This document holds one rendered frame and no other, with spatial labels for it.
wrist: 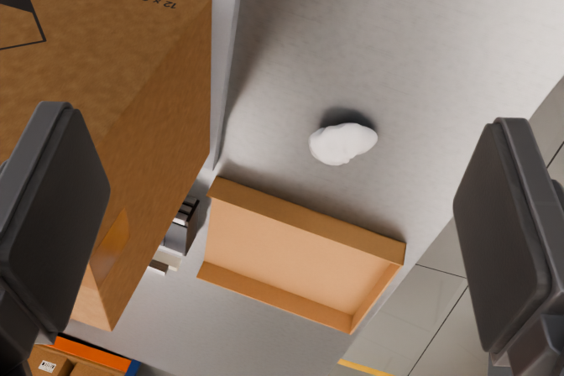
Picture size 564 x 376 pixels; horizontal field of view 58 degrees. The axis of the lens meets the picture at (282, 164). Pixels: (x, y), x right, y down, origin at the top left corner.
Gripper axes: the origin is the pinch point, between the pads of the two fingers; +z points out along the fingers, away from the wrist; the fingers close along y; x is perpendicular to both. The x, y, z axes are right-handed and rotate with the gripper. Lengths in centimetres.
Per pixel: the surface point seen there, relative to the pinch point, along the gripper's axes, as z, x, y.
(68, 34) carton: 30.4, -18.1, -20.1
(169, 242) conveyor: 38, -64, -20
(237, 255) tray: 40, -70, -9
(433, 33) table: 36.4, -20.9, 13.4
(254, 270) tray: 39, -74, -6
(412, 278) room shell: 105, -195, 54
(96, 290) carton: 13.5, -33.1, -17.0
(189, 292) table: 42, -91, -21
